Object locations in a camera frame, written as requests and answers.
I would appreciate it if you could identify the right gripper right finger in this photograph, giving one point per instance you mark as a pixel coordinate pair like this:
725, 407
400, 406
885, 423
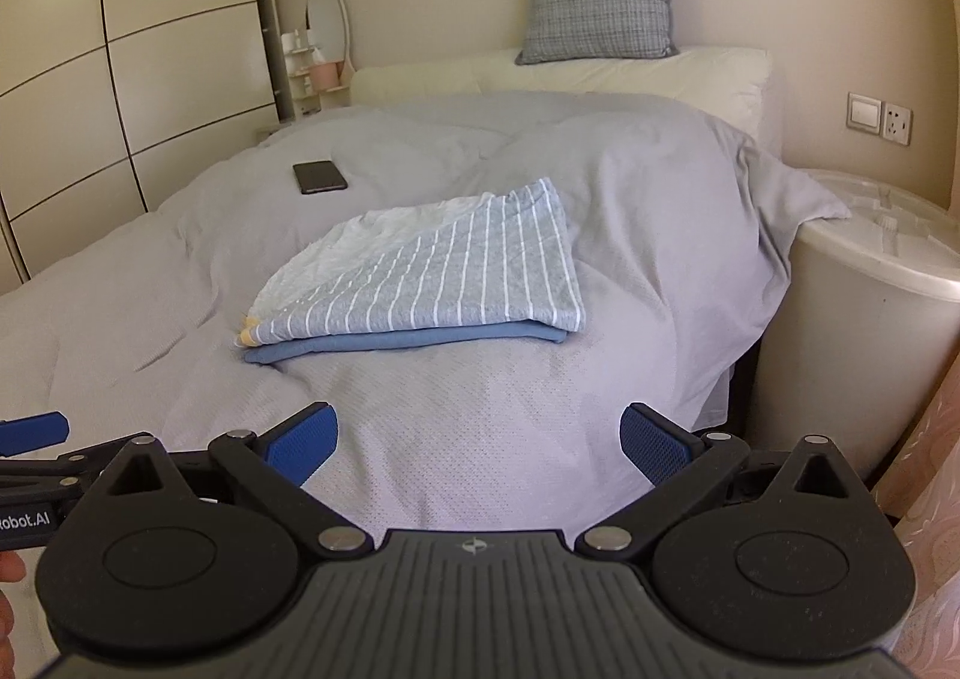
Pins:
688, 473

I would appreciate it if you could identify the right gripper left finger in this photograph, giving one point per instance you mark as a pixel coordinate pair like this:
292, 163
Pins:
268, 471

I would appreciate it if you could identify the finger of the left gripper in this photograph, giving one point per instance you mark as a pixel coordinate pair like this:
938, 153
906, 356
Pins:
28, 434
85, 464

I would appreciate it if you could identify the striped grey t-shirt yellow collar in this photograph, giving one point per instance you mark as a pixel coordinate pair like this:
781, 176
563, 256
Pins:
463, 262

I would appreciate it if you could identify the person's left hand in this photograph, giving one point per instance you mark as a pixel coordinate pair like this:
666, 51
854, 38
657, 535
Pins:
12, 570

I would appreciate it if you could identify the folded blue garment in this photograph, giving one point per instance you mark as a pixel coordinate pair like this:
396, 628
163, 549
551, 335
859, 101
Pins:
401, 340

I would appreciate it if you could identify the white round storage bin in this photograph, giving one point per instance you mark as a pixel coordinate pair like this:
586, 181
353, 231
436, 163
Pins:
868, 328

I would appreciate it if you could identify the black smartphone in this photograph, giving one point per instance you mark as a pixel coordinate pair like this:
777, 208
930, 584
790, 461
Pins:
319, 177

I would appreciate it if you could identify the cream pillow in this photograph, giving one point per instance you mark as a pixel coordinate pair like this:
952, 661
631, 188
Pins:
736, 84

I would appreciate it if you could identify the pink cup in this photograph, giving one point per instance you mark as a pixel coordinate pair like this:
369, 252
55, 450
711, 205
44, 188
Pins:
325, 76

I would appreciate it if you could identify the white wardrobe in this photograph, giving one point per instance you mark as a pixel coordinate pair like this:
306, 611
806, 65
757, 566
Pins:
110, 106

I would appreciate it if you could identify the white bedside shelf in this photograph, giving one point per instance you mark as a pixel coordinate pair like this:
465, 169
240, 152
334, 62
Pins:
299, 55

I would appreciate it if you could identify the oval table mirror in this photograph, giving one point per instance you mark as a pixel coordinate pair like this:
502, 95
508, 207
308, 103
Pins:
329, 33

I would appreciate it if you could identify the wall switch and socket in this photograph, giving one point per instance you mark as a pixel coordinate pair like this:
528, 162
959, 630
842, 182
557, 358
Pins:
890, 121

